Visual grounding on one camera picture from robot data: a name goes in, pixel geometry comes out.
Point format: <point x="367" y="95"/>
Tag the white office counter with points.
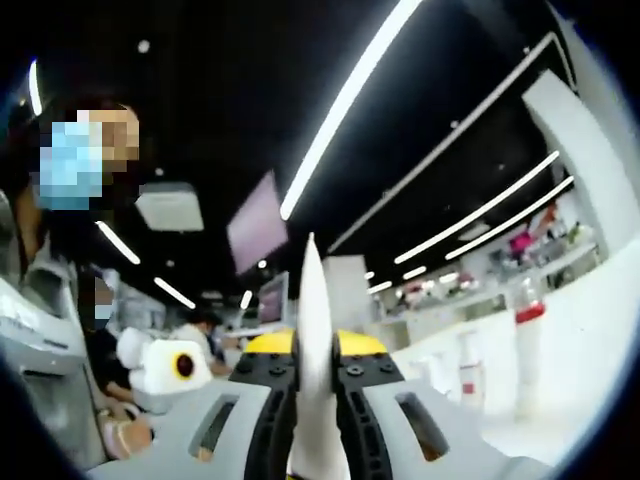
<point x="565" y="260"/>

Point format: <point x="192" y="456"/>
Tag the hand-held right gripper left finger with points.
<point x="200" y="435"/>

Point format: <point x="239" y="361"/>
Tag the white skincare tube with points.
<point x="315" y="310"/>

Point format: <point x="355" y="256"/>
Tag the hanging ceiling screen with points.
<point x="257" y="222"/>

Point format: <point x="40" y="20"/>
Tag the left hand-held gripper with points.
<point x="165" y="367"/>

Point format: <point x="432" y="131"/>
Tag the clear capped white skincare bottle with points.
<point x="470" y="370"/>

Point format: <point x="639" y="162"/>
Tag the lilac wrist band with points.
<point x="112" y="427"/>

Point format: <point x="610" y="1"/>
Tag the ceiling air conditioner panel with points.
<point x="170" y="207"/>

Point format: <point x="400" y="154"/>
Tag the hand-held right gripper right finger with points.
<point x="400" y="435"/>

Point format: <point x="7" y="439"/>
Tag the desktop monitor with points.
<point x="274" y="302"/>

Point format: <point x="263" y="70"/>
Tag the red ringed white skincare bottle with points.
<point x="531" y="360"/>

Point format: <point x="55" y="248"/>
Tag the long ceiling light strip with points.
<point x="345" y="105"/>

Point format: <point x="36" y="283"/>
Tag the person's left hand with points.
<point x="137" y="435"/>

